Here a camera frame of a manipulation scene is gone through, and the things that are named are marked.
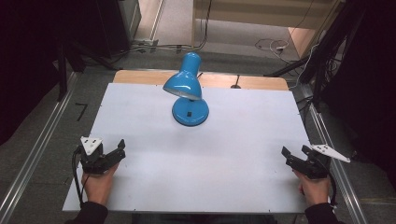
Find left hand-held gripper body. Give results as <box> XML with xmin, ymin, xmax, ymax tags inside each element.
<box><xmin>74</xmin><ymin>135</ymin><xmax>114</xmax><ymax>175</ymax></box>

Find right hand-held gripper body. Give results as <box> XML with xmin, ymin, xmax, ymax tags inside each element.
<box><xmin>298</xmin><ymin>143</ymin><xmax>351</xmax><ymax>180</ymax></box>

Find blue desk lamp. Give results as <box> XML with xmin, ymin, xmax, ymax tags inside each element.
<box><xmin>162</xmin><ymin>51</ymin><xmax>210</xmax><ymax>127</ymax></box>

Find person's right hand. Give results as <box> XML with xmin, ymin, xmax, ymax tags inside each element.
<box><xmin>293</xmin><ymin>169</ymin><xmax>332</xmax><ymax>207</ymax></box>

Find person's left hand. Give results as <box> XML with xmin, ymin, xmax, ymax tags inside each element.
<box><xmin>80</xmin><ymin>162</ymin><xmax>120</xmax><ymax>207</ymax></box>

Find white board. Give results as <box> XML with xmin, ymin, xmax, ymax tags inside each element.
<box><xmin>62</xmin><ymin>82</ymin><xmax>332</xmax><ymax>215</ymax></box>

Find black metal stand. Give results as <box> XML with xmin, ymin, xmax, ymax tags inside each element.
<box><xmin>263</xmin><ymin>0</ymin><xmax>367</xmax><ymax>108</ymax></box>

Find grey power strip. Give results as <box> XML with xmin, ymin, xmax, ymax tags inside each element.
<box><xmin>133</xmin><ymin>37</ymin><xmax>161</xmax><ymax>53</ymax></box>

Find black cabinet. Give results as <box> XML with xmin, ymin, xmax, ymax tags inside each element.
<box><xmin>69</xmin><ymin>0</ymin><xmax>143</xmax><ymax>60</ymax></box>

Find light wooden furniture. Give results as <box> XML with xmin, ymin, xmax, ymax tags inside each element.
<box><xmin>191</xmin><ymin>0</ymin><xmax>345</xmax><ymax>60</ymax></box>

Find aluminium floor rail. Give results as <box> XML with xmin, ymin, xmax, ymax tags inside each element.
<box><xmin>303</xmin><ymin>85</ymin><xmax>370</xmax><ymax>224</ymax></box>
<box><xmin>0</xmin><ymin>72</ymin><xmax>79</xmax><ymax>224</ymax></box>

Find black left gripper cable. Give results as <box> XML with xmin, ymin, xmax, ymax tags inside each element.
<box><xmin>71</xmin><ymin>147</ymin><xmax>92</xmax><ymax>209</ymax></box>

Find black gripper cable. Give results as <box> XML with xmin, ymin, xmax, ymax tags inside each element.
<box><xmin>325</xmin><ymin>169</ymin><xmax>339</xmax><ymax>209</ymax></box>
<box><xmin>71</xmin><ymin>147</ymin><xmax>92</xmax><ymax>209</ymax></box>

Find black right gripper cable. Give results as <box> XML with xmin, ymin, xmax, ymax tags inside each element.
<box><xmin>325</xmin><ymin>169</ymin><xmax>339</xmax><ymax>209</ymax></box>

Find black lamp cord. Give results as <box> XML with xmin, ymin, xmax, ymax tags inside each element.
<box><xmin>230</xmin><ymin>74</ymin><xmax>243</xmax><ymax>90</ymax></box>

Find white floor cable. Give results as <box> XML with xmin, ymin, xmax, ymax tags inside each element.
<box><xmin>254</xmin><ymin>37</ymin><xmax>291</xmax><ymax>62</ymax></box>

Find black floor cables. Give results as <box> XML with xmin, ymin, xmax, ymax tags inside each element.
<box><xmin>129</xmin><ymin>0</ymin><xmax>214</xmax><ymax>54</ymax></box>

